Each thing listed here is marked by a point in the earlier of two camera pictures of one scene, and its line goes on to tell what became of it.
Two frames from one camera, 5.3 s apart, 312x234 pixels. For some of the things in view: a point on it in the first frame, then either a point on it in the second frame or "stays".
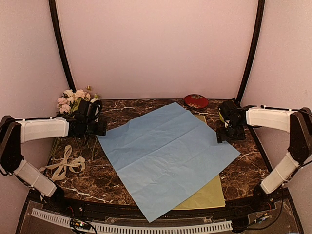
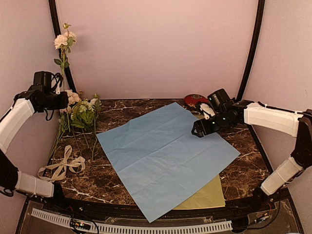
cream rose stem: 75,96 -> 64,42
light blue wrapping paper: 167,155 stays
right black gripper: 222,136 -> 198,124
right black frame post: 260,16 stays
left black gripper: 102,130 -> 64,103
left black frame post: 55,21 stays
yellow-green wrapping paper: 210,195 stays
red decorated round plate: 195,101 stays
